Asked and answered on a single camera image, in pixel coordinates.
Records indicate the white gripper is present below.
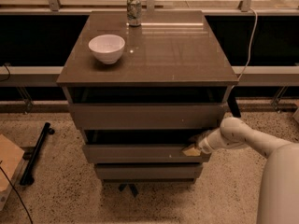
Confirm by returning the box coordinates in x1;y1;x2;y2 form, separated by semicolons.
182;130;221;157

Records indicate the grey drawer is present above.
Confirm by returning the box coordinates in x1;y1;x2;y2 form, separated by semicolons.
94;163;203;181
69;104;224;130
82;144;210;163

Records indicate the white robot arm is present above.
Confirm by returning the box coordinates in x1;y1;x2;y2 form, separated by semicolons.
182;117;299;224

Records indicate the grey drawer cabinet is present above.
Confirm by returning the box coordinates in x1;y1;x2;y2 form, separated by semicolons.
57;11;238;189

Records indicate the white ceramic bowl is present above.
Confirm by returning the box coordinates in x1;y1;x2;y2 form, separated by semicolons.
88;35;125;64

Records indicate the green patterned drink can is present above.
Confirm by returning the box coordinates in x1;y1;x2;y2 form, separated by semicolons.
127;0;142;27

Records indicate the black metal bar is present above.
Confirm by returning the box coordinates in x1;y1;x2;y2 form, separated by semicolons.
20;122;55;186

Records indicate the wooden board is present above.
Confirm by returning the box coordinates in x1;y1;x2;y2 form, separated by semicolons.
0;134;24;211

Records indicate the white cable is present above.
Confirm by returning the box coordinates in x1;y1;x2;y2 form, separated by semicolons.
236;7;260;81

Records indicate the black cable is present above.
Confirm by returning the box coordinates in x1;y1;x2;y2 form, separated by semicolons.
0;165;34;224

